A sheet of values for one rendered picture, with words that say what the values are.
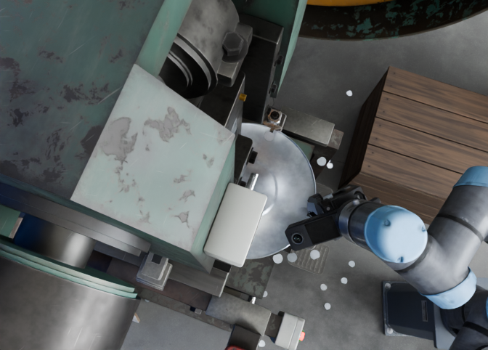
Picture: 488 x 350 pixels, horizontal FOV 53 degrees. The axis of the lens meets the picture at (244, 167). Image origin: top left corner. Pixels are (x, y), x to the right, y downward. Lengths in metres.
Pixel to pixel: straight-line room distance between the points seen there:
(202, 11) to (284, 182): 0.65
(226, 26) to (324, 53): 1.61
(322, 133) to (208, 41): 0.82
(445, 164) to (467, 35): 0.81
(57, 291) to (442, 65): 1.95
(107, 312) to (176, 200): 0.12
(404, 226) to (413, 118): 0.97
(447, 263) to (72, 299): 0.54
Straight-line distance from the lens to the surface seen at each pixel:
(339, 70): 2.04
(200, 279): 1.08
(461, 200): 0.80
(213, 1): 0.45
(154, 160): 0.33
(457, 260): 0.78
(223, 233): 0.45
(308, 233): 0.87
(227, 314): 1.14
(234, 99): 0.67
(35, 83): 0.34
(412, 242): 0.71
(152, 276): 1.04
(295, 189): 1.03
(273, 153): 1.04
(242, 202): 0.46
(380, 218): 0.70
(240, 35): 0.48
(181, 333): 1.80
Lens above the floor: 1.78
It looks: 75 degrees down
